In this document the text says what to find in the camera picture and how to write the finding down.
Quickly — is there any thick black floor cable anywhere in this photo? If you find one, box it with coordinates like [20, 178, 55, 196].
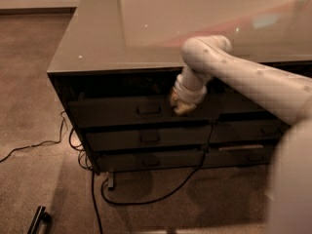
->
[90, 122, 215, 234]

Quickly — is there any black object on floor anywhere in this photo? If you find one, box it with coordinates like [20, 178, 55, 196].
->
[27, 206, 52, 234]

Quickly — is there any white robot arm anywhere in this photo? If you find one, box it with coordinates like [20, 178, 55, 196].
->
[170, 35, 312, 234]

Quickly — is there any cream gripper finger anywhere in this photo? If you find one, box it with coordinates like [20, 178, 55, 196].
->
[175, 102, 196, 115]
[170, 90, 178, 107]

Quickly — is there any dark grey drawer cabinet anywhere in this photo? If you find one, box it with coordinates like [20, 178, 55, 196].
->
[48, 0, 312, 174]

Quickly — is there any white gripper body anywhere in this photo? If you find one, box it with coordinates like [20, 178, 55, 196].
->
[173, 74, 207, 107]

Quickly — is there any thin black floor cable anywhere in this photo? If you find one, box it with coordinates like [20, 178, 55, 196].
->
[0, 110, 94, 172]

